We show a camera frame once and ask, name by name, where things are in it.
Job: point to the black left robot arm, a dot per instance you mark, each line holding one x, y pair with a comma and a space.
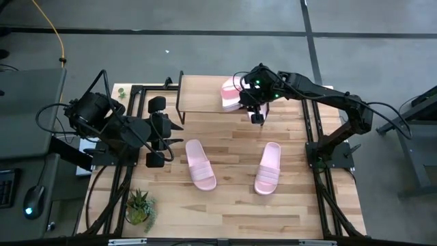
88, 111

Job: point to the silver bracket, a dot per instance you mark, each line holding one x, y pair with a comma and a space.
126, 242
317, 242

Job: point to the black computer mouse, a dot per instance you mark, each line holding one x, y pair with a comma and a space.
34, 200

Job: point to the wooden shelf with black frame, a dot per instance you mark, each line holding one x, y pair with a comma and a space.
205, 94

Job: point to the small green plant sprig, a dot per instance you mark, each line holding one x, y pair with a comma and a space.
122, 94

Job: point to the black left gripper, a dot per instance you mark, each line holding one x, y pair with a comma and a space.
160, 131

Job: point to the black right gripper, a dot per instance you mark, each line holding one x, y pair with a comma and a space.
257, 92

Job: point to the grey side desk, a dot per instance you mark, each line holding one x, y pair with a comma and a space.
27, 112

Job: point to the black frame clamp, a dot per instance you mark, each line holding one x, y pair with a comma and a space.
167, 82

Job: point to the black metal table frame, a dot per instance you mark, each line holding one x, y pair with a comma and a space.
157, 88

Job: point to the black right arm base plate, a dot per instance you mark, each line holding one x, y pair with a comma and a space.
341, 160

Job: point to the white box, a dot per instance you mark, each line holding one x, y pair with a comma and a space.
85, 145

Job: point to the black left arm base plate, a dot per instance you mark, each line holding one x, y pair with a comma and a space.
102, 157

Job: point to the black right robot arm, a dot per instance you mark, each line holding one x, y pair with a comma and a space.
324, 94

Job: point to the potted green succulent plant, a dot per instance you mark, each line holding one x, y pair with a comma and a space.
138, 213

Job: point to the dark metal stand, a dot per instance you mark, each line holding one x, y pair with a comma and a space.
409, 150

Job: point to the black keyboard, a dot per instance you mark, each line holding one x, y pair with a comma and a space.
6, 188

